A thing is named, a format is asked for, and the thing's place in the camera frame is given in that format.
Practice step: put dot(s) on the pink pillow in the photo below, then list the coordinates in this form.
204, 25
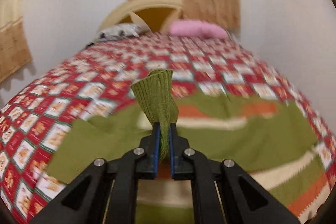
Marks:
197, 28

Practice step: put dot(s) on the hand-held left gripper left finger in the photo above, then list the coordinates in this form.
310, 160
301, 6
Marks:
156, 146

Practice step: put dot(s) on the red checkered printed blanket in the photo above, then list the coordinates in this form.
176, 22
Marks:
105, 69

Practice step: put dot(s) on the cream arched headboard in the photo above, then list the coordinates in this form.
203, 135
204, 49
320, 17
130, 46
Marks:
147, 2

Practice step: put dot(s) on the green striped sweater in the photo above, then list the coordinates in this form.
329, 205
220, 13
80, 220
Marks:
236, 134

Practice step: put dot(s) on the grey patterned pillow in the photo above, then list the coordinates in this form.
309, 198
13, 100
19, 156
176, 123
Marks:
118, 31

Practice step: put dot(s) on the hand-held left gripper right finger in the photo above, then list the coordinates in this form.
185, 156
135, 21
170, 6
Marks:
172, 151

